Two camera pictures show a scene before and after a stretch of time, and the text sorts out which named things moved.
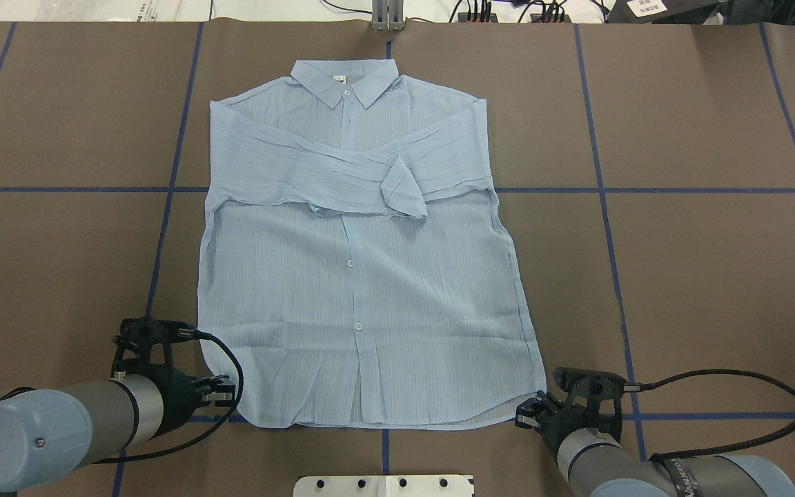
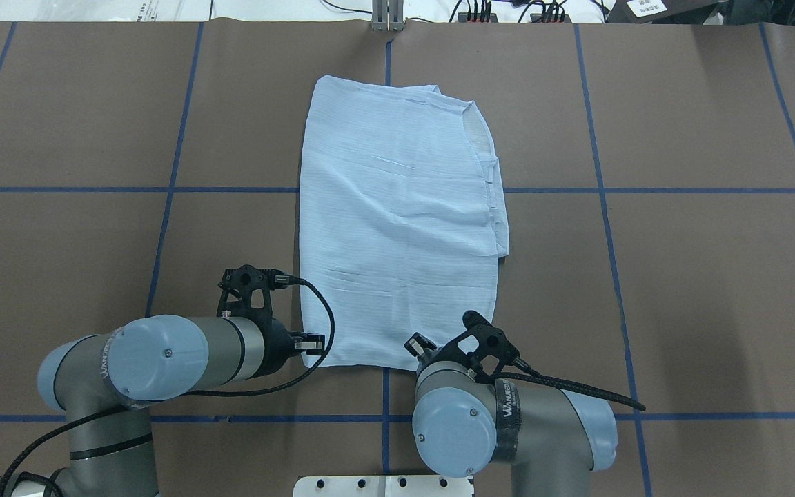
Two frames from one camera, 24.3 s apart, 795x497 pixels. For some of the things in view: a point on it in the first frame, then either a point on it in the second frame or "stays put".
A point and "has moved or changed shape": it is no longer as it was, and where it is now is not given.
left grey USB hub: [477, 17] stays put
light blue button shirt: [356, 270] has moved or changed shape
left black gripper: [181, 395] → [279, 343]
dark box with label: [660, 12] stays put
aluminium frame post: [388, 15] stays put
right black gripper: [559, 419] → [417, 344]
